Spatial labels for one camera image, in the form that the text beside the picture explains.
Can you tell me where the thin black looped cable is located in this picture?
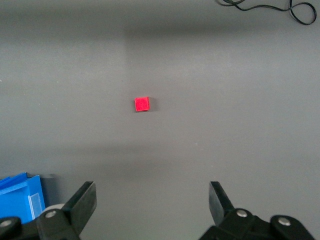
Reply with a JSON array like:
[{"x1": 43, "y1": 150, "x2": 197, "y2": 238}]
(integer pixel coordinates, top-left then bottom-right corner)
[{"x1": 216, "y1": 0, "x2": 317, "y2": 26}]

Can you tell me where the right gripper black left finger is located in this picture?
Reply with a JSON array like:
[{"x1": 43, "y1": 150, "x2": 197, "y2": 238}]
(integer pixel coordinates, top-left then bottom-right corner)
[{"x1": 36, "y1": 181, "x2": 97, "y2": 240}]

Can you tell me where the small red cube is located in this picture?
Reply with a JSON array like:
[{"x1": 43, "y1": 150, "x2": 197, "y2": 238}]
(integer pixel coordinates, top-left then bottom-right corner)
[{"x1": 134, "y1": 96, "x2": 151, "y2": 113}]

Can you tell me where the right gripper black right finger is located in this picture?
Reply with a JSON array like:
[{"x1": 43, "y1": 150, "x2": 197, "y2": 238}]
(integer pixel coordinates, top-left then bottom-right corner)
[{"x1": 198, "y1": 181, "x2": 276, "y2": 240}]

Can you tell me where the blue plastic storage bin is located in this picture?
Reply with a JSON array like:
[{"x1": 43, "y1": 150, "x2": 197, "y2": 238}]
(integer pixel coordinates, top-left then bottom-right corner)
[{"x1": 0, "y1": 171, "x2": 47, "y2": 222}]

